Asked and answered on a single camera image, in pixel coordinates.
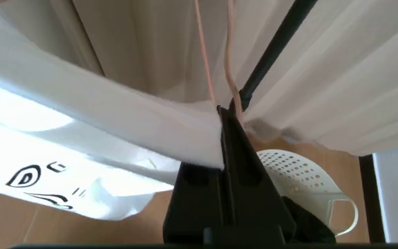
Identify black clothes rack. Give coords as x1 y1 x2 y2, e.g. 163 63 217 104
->
237 0 319 112

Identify white printed t-shirt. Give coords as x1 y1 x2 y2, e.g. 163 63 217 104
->
0 0 225 221

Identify black garment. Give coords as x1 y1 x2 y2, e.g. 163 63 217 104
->
281 195 337 245

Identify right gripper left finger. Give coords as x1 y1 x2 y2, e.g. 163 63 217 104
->
162 161 228 245

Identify white laundry basket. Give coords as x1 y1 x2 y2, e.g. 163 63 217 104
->
256 149 359 238

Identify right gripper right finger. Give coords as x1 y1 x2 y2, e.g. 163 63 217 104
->
217 105 296 245

